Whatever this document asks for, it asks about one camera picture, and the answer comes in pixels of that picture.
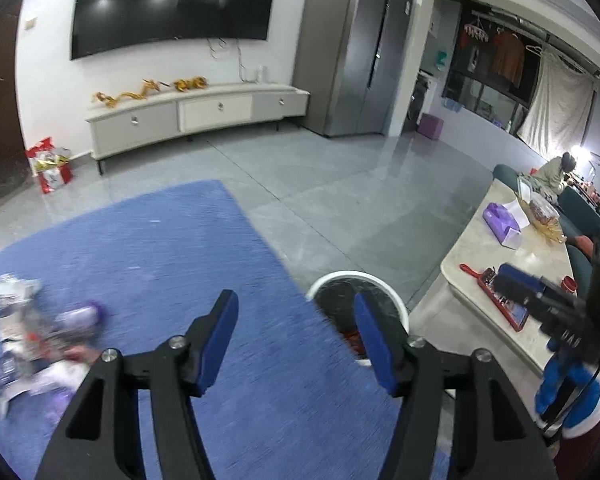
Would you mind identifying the white hanging sheet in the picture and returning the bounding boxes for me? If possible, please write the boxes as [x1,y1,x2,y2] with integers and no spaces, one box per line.
[517,50,597,161]

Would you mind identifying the bright desk lamp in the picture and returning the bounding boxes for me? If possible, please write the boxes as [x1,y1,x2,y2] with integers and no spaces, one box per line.
[570,145,597,167]

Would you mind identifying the crumpled white wrapper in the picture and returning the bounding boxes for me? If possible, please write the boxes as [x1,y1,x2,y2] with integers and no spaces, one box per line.
[0,275,43,313]

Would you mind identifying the white paper scrap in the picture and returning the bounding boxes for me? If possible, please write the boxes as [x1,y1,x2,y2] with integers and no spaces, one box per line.
[0,360,88,411]

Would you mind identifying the brown hanging shirt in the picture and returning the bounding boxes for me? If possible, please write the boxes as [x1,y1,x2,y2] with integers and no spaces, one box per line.
[492,32,527,89]

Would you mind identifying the long gold dragon ornament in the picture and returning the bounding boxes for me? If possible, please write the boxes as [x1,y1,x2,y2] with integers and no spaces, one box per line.
[92,79,171,110]

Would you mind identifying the purple plastic packet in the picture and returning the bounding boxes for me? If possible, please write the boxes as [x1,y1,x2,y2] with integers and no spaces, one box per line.
[55,302,107,332]

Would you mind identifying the blue rug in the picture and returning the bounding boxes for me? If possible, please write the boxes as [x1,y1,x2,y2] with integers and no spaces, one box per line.
[0,179,451,480]

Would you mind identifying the red wrapper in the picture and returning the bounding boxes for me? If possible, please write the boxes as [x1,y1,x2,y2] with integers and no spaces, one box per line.
[346,330,370,357]

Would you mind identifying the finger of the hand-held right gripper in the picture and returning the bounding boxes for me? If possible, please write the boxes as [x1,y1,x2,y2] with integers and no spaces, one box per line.
[495,262,548,311]

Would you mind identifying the person's right hand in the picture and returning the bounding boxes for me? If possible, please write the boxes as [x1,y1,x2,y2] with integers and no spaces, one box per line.
[535,342,600,432]

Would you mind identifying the large black television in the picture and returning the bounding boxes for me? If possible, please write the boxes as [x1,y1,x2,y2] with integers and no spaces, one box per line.
[70,0,281,61]

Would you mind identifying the grey double-door refrigerator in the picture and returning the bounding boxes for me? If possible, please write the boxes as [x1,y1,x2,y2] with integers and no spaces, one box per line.
[292,0,415,137]

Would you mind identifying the white hanging cables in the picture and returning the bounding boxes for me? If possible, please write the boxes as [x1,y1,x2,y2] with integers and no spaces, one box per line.
[207,37,247,82]

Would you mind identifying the marble coffee table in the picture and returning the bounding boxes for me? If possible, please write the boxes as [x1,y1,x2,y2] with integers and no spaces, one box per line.
[440,178,590,377]

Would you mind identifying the red gift bag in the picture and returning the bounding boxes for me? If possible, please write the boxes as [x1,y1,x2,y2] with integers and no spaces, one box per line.
[25,136,57,177]
[38,160,74,196]

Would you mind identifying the red plastic tray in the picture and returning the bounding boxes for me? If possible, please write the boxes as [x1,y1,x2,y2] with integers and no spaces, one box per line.
[460,262,532,333]

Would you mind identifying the white television cabinet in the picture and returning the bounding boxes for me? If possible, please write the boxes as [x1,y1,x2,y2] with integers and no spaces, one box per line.
[84,82,311,176]

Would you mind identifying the snack bag on table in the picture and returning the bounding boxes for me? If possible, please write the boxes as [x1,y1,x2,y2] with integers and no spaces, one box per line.
[522,195,567,247]

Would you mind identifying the white round trash bin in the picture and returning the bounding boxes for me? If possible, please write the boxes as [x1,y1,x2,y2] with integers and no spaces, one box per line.
[306,270,410,367]

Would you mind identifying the short gold dragon ornament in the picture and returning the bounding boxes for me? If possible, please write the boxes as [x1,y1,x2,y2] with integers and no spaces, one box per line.
[174,76,209,93]

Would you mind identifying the purple stool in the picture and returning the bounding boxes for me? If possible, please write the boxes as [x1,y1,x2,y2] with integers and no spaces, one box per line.
[416,113,445,141]

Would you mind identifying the purple tissue pack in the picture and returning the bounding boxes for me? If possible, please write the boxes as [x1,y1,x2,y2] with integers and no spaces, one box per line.
[482,201,524,251]

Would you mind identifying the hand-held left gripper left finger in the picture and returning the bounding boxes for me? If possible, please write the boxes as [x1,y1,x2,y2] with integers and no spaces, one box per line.
[34,289,240,480]

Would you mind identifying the pink clothes hanger rack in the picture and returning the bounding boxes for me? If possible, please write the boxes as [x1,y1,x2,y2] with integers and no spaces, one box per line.
[463,16,489,42]

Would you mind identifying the teal armchair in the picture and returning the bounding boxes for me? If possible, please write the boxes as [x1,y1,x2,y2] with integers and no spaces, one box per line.
[555,187,600,242]
[492,164,520,194]

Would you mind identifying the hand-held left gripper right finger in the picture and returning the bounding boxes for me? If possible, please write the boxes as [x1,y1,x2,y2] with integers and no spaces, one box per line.
[354,292,553,480]

